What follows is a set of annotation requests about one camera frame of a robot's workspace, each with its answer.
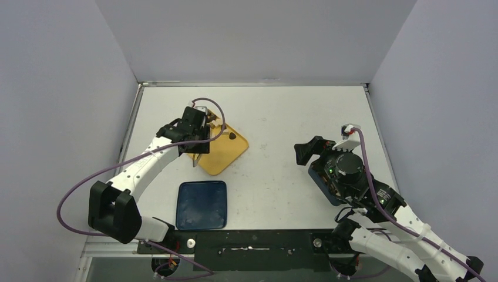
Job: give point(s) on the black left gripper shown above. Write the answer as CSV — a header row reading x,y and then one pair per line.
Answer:
x,y
202,149

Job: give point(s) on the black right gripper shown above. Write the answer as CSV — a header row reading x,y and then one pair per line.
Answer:
x,y
316,158

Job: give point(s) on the blue chocolate box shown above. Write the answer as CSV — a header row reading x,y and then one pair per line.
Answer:
x,y
322,185

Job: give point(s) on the metal tweezers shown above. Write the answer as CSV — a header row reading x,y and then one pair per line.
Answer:
x,y
196,158

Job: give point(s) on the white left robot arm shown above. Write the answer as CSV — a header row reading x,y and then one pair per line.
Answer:
x,y
113,208

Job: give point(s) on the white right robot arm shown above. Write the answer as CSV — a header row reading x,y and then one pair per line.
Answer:
x,y
379,222

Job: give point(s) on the yellow tray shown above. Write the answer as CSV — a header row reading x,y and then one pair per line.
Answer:
x,y
223,152

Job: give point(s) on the blue box lid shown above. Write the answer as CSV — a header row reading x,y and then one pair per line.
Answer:
x,y
202,205

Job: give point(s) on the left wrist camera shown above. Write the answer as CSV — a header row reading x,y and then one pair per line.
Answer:
x,y
200,108

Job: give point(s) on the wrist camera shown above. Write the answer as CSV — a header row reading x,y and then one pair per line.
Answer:
x,y
350,138
200,108

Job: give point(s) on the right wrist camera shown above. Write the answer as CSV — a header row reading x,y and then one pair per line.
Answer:
x,y
350,138

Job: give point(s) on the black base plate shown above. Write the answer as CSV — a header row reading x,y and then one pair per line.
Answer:
x,y
261,250

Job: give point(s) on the aluminium frame rail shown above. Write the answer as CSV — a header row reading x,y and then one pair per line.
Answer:
x,y
107,247

